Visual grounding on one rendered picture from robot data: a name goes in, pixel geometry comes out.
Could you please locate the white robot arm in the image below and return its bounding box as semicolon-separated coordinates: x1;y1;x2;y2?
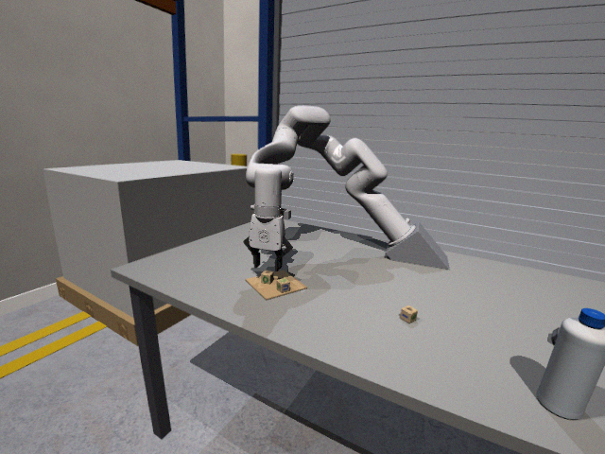
246;106;416;247

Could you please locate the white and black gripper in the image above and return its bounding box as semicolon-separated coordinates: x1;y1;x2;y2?
243;214;293;271

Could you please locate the white bottle with blue cap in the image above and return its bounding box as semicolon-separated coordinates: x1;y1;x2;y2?
537;308;605;420

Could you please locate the tan flat mat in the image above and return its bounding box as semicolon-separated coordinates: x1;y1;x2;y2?
245;271;307;300

